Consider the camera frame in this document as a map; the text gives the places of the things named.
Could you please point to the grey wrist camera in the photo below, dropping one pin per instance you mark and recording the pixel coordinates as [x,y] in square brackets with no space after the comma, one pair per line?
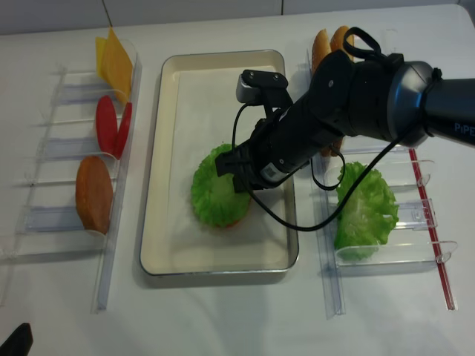
[254,85]

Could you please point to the orange cheese slice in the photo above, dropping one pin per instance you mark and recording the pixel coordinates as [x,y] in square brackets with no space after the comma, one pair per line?
[117,67]

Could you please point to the green lettuce leaf in rack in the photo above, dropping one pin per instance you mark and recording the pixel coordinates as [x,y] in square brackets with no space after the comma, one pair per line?
[367,219]

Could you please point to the cream metal tray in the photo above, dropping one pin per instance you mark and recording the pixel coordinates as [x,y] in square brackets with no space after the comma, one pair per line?
[197,111]

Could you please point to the clear acrylic right rack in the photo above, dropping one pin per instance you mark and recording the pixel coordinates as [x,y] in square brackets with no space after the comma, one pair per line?
[412,246]

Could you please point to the red tomato slice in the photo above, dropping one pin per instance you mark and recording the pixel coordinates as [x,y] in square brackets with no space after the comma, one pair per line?
[106,124]
[123,131]

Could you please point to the bun slice in rack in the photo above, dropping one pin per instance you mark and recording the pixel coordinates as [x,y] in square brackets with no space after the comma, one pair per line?
[320,49]
[337,41]

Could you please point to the brown meat patty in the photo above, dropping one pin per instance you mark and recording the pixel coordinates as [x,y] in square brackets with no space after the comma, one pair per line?
[94,194]

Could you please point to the yellow cheese slice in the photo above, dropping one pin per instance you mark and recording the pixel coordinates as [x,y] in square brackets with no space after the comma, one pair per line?
[100,47]

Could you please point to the green lettuce leaf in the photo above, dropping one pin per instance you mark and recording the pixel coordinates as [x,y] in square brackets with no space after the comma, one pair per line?
[213,198]
[367,219]

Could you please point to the clear acrylic left rack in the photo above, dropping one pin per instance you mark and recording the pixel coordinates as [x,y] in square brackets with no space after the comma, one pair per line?
[63,134]

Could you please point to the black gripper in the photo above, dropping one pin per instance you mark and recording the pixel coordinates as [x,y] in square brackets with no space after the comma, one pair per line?
[278,146]

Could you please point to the clear acrylic rack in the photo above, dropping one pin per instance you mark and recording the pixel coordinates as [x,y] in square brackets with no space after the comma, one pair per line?
[63,134]
[412,246]

